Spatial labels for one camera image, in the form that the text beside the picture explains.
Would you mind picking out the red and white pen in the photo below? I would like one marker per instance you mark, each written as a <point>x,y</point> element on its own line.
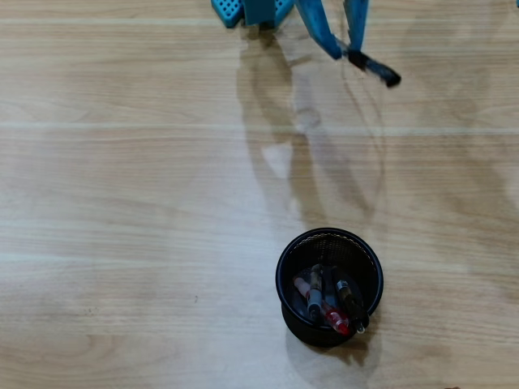
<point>336,320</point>

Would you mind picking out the black grip pen with barcode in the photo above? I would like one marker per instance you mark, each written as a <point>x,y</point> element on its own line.
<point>350,302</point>

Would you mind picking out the grey grip retractable pen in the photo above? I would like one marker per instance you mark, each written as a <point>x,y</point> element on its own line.
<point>314,304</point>

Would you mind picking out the blue robot arm base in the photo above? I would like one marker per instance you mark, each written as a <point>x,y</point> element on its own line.
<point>227,12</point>

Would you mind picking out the black capped clear pen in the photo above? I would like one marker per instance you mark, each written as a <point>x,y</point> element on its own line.
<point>377,69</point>

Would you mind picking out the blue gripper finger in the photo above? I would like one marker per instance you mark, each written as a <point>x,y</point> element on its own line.
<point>320,28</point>
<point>357,24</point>

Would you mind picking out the black mesh pen holder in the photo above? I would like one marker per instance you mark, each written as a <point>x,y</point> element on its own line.
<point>292,324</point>

